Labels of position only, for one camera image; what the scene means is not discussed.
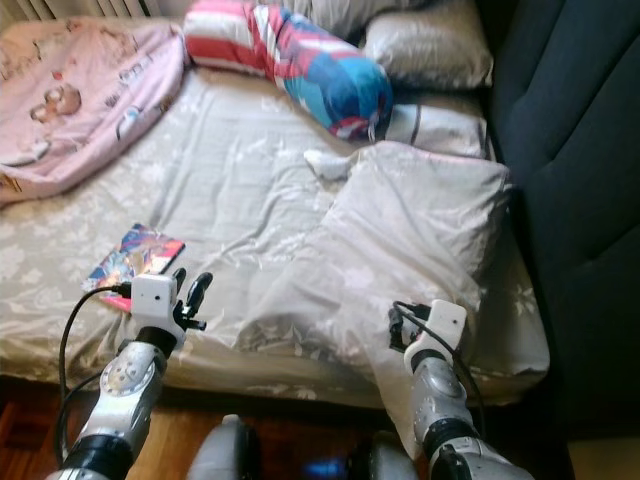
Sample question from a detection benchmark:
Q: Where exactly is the bed with grey floral sheet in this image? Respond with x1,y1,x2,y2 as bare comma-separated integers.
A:
0,70,551,411

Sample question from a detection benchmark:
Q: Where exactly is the grey robot right leg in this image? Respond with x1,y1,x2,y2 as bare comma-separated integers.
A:
345,430,411,480

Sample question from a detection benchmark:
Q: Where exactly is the grey robot leg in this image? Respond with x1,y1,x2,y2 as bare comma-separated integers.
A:
345,430,411,480
188,413,261,480

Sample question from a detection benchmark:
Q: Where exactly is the white sock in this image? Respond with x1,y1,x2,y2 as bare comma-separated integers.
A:
303,148,356,183

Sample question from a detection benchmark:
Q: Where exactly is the red white blue striped bolster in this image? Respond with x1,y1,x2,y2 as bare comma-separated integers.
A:
183,0,394,141

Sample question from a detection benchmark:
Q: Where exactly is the grey floral duvet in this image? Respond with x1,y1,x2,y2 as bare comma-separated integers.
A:
240,140,516,461

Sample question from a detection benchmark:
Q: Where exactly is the grey pleated curtain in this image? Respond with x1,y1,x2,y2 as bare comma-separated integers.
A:
0,0,191,26

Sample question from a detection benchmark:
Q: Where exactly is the grey robot left leg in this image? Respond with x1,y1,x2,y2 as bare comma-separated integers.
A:
188,413,261,480

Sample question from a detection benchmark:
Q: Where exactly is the white dark-striped pillow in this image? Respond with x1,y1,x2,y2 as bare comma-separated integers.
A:
390,100,496,161

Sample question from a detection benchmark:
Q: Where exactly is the pink bear print blanket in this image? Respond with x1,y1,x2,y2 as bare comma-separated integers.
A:
0,15,186,206

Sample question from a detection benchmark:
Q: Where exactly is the colourful comic book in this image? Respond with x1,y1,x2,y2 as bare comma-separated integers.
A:
85,223,187,313

